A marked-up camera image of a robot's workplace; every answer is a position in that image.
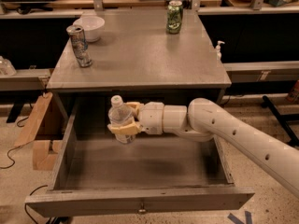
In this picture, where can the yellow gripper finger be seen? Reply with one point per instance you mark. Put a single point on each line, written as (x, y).
(130, 129)
(135, 107)

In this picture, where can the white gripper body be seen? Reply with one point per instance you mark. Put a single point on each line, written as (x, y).
(151, 118)

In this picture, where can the clear plastic water bottle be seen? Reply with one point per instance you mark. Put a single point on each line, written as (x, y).
(120, 115)

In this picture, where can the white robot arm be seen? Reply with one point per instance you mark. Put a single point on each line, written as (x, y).
(200, 121)

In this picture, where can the open grey top drawer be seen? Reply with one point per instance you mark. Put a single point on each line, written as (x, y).
(96, 175)

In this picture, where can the white pump dispenser bottle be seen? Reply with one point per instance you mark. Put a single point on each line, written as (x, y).
(218, 48)

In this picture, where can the white bowl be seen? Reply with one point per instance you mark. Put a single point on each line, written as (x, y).
(93, 27)

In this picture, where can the silver patterned tall can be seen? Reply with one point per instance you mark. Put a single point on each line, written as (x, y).
(79, 45)

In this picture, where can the green soda can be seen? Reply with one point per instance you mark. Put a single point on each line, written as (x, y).
(174, 17)

